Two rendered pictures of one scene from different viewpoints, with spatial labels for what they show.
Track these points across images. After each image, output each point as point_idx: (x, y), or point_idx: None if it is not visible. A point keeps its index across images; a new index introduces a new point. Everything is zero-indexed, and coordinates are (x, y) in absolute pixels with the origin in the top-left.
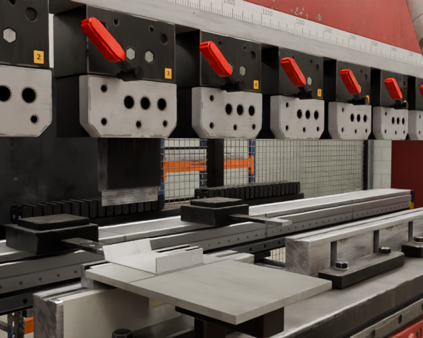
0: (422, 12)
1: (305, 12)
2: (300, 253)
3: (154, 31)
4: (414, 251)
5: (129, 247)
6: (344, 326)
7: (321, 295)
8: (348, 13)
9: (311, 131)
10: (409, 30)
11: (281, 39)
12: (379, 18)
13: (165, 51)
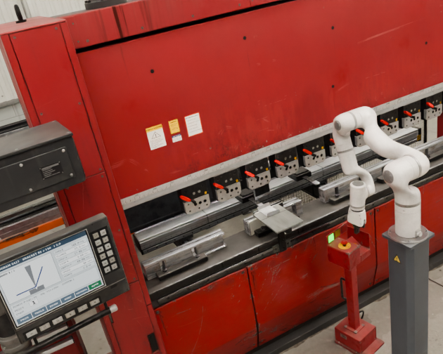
0: (335, 145)
1: (313, 127)
2: (322, 193)
3: (261, 161)
4: (380, 180)
5: (264, 206)
6: (328, 218)
7: (326, 207)
8: (335, 114)
9: (319, 161)
10: (374, 99)
11: (304, 140)
12: (353, 106)
13: (265, 164)
